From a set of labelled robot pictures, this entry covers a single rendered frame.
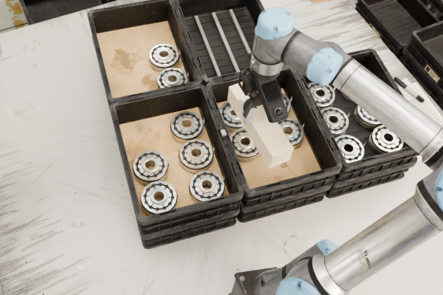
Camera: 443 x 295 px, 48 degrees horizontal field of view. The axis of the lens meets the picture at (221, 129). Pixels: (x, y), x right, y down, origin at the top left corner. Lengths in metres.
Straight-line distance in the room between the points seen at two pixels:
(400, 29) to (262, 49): 1.87
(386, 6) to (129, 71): 1.70
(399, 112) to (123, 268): 0.89
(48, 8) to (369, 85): 2.00
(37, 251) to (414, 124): 1.11
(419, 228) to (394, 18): 2.01
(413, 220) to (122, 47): 1.16
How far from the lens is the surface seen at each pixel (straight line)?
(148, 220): 1.35
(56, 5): 2.83
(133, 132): 1.60
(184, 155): 1.51
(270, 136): 1.28
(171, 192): 1.46
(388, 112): 1.15
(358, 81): 1.15
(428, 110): 2.01
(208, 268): 1.55
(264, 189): 1.40
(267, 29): 1.04
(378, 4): 2.99
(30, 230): 1.65
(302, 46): 1.05
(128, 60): 1.77
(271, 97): 1.18
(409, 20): 2.97
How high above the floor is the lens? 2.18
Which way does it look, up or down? 57 degrees down
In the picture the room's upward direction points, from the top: 7 degrees clockwise
